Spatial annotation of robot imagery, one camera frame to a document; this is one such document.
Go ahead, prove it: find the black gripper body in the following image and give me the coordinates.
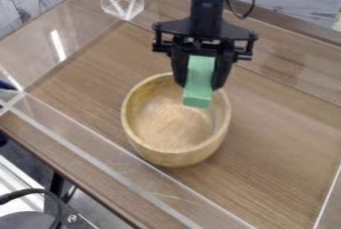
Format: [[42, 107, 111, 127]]
[[153, 0, 259, 62]]

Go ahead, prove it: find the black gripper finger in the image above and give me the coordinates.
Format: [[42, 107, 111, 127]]
[[210, 48, 236, 91], [170, 47, 189, 88]]

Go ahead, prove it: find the green rectangular block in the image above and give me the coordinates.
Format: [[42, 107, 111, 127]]
[[182, 56, 216, 109]]

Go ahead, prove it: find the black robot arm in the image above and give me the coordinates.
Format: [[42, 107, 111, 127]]
[[153, 0, 259, 91]]

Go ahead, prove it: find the brown wooden bowl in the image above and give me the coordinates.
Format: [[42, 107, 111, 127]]
[[121, 73, 232, 167]]

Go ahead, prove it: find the blue object at edge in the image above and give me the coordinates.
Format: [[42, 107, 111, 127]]
[[0, 80, 17, 91]]

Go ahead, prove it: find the black table leg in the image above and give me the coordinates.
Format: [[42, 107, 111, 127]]
[[50, 172, 66, 197]]

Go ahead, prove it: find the clear acrylic corner bracket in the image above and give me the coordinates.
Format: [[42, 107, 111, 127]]
[[101, 0, 145, 21]]

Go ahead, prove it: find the grey metal base plate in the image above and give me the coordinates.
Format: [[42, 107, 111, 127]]
[[43, 195, 99, 229]]

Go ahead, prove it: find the black cable loop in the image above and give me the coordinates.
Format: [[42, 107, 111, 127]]
[[0, 187, 65, 229]]

